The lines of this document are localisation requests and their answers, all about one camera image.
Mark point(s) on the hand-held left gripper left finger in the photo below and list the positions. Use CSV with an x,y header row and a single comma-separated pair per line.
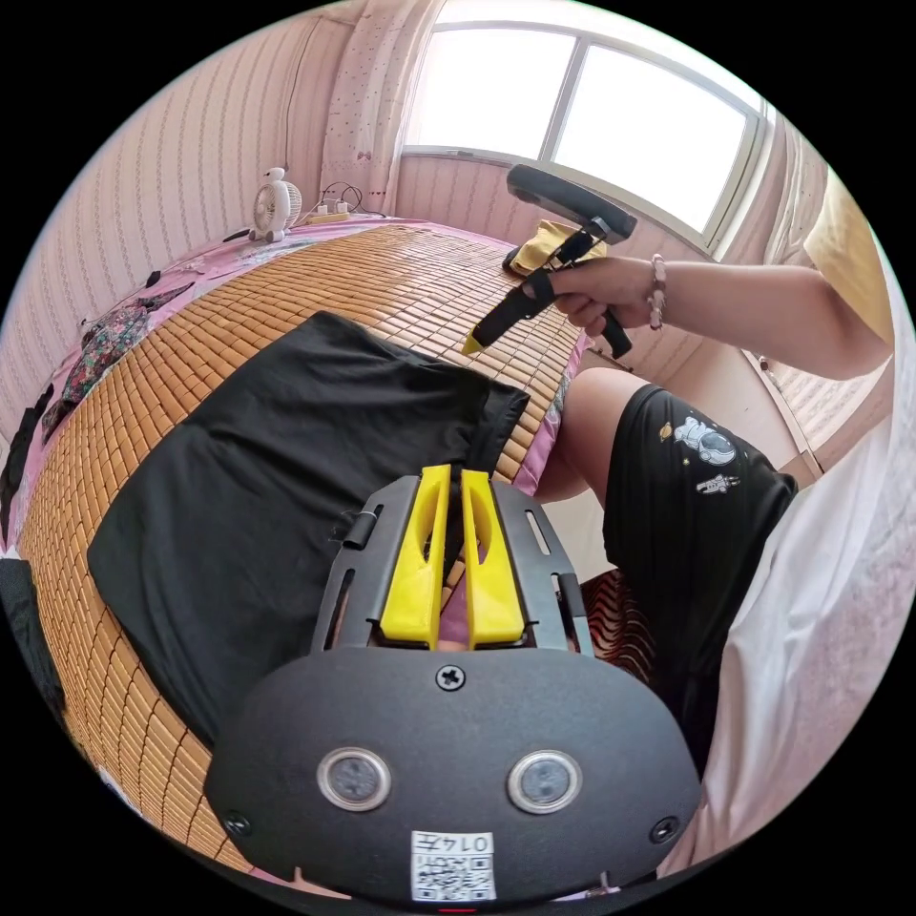
x,y
417,572

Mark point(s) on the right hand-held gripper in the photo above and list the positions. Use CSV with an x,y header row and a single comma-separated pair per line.
x,y
517,306

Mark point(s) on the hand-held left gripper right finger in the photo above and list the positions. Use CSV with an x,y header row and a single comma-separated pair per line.
x,y
494,587

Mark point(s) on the black shirt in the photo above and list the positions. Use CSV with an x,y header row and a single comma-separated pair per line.
x,y
286,465

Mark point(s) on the person's right forearm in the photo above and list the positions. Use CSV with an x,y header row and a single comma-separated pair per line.
x,y
766,315

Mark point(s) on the person's right hand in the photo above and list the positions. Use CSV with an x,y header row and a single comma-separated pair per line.
x,y
608,293

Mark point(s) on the bed with woven mat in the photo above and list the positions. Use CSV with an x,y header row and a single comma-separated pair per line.
x,y
401,286

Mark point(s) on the yellow garment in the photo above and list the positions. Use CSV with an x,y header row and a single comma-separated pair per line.
x,y
545,247

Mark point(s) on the white power strip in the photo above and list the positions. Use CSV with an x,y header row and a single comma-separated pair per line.
x,y
328,212

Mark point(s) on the person's body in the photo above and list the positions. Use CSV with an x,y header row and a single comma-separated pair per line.
x,y
687,515

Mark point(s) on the small white fan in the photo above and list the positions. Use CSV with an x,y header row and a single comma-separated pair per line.
x,y
275,204

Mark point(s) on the window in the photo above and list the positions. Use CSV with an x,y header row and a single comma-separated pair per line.
x,y
572,122

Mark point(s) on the pink dotted curtain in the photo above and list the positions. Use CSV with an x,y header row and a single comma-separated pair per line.
x,y
365,107

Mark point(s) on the floral garment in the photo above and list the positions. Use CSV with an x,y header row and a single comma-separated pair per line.
x,y
100,351

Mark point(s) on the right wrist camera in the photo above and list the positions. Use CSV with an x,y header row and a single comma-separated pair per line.
x,y
572,200

